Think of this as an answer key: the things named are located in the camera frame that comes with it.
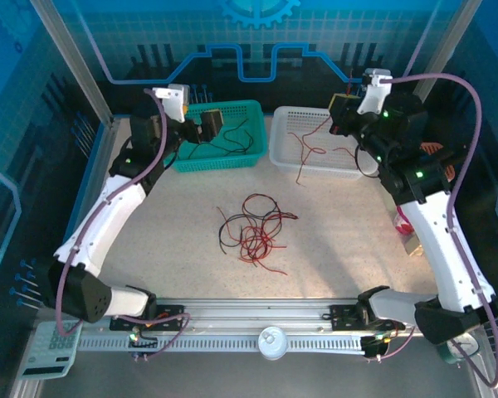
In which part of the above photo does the thin black cable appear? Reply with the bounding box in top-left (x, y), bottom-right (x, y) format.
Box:
top-left (222, 118), bottom-right (251, 140)
top-left (242, 193), bottom-right (281, 233)
top-left (188, 139), bottom-right (254, 161)

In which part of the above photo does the thin red cable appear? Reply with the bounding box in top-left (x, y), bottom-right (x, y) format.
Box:
top-left (241, 193), bottom-right (300, 221)
top-left (333, 147), bottom-right (359, 167)
top-left (216, 206), bottom-right (275, 262)
top-left (287, 131), bottom-right (312, 165)
top-left (295, 70), bottom-right (354, 187)

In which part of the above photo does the beige holder terracotta top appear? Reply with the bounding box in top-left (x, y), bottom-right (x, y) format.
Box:
top-left (418, 142), bottom-right (457, 186)

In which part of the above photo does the teal plastic basket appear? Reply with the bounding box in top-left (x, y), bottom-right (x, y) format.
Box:
top-left (165, 99), bottom-right (268, 173)

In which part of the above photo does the white plastic basket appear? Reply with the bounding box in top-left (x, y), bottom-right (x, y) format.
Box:
top-left (268, 105), bottom-right (379, 180)

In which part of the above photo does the pink plastic bowl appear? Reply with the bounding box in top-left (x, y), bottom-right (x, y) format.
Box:
top-left (393, 206), bottom-right (414, 235)

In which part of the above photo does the small lit circuit board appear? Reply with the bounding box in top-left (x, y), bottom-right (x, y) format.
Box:
top-left (127, 330), bottom-right (159, 349)
top-left (363, 331), bottom-right (393, 360)

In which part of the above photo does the white round cap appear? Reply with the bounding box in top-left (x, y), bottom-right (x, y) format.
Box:
top-left (256, 326), bottom-right (291, 361)

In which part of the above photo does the grey calculator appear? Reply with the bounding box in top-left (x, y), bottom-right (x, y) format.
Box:
top-left (16, 321), bottom-right (84, 381)

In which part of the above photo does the aluminium frame post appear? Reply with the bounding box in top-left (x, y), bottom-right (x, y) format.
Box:
top-left (28, 0), bottom-right (118, 125)
top-left (399, 0), bottom-right (482, 124)

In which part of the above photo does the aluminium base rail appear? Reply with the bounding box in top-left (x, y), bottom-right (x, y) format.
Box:
top-left (76, 297), bottom-right (441, 335)

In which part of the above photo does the white slotted cable duct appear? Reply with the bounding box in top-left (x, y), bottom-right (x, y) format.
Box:
top-left (76, 334), bottom-right (369, 354)

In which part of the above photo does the aluminium table side rail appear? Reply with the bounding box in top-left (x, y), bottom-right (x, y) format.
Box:
top-left (7, 118), bottom-right (121, 398)

